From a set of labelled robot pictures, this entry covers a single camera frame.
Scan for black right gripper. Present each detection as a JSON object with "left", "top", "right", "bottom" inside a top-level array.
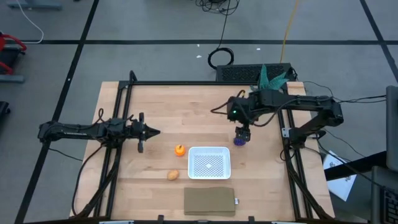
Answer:
[{"left": 228, "top": 95, "right": 259, "bottom": 142}]

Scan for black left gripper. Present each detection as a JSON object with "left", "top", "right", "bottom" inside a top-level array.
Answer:
[{"left": 128, "top": 112, "right": 161, "bottom": 154}]

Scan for white perforated plastic basket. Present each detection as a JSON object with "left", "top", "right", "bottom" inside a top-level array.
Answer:
[{"left": 187, "top": 146, "right": 231, "bottom": 180}]

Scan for green plant in white pot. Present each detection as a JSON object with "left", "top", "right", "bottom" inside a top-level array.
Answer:
[{"left": 250, "top": 63, "right": 290, "bottom": 94}]

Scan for black vented box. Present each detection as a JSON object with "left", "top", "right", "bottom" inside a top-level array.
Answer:
[{"left": 216, "top": 63, "right": 296, "bottom": 82}]

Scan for olive folded cloth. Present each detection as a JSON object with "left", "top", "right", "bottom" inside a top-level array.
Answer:
[{"left": 183, "top": 186, "right": 236, "bottom": 217}]

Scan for white printed paper sheet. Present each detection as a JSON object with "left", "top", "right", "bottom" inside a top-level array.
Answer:
[{"left": 323, "top": 150, "right": 358, "bottom": 202}]

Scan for black desk beam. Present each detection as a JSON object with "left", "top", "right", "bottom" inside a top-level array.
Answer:
[{"left": 323, "top": 151, "right": 388, "bottom": 181}]

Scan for grey case with keyboard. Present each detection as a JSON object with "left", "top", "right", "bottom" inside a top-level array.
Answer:
[{"left": 371, "top": 166, "right": 398, "bottom": 224}]

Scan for grey upright panel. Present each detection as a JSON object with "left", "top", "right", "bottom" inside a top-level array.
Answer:
[{"left": 385, "top": 85, "right": 398, "bottom": 172}]

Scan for red and black cart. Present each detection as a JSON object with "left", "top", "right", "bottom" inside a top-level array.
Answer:
[{"left": 0, "top": 30, "right": 27, "bottom": 83}]

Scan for grey table foot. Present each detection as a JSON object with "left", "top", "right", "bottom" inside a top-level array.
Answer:
[{"left": 6, "top": 0, "right": 62, "bottom": 10}]

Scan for black aluminium table frame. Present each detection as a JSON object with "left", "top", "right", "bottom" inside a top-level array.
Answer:
[{"left": 70, "top": 70, "right": 335, "bottom": 222}]

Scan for black left arm base cable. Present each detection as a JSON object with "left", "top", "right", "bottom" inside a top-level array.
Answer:
[{"left": 71, "top": 144, "right": 105, "bottom": 217}]

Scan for black coiled hanging cable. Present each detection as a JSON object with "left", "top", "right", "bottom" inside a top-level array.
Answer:
[{"left": 207, "top": 0, "right": 234, "bottom": 70}]

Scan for yellow hanging cable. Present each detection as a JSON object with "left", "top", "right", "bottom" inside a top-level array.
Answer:
[{"left": 279, "top": 0, "right": 300, "bottom": 63}]

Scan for thin black floor cables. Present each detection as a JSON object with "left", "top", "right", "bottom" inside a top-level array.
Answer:
[{"left": 303, "top": 80, "right": 387, "bottom": 105}]

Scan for tangled black cable bundle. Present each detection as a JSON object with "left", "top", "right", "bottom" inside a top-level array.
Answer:
[{"left": 195, "top": 0, "right": 240, "bottom": 16}]

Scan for white floor cable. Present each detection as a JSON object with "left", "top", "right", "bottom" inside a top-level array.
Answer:
[{"left": 15, "top": 0, "right": 44, "bottom": 44}]

